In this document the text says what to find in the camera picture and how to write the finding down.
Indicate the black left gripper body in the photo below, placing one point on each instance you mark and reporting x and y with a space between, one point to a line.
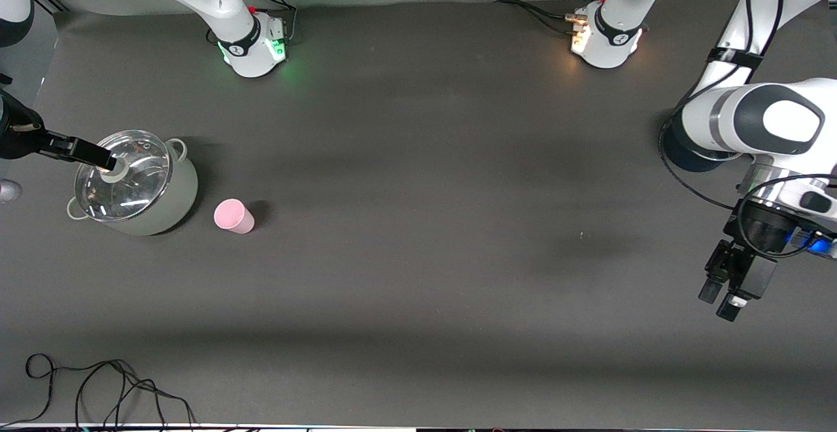
762 232

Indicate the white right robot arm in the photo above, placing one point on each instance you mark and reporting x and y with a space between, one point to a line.
216 0

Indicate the glass pot lid beige knob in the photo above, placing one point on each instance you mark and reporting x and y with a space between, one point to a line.
131 183

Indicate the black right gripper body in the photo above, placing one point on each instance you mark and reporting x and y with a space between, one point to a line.
19 138

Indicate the dark grey table mat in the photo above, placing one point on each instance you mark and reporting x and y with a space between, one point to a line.
418 255

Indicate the pale green stock pot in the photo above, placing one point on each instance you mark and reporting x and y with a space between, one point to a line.
180 197

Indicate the pink plastic cup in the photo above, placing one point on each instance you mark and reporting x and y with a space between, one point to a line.
232 215

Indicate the dark blue saucepan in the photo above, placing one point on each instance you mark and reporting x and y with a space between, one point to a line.
683 157

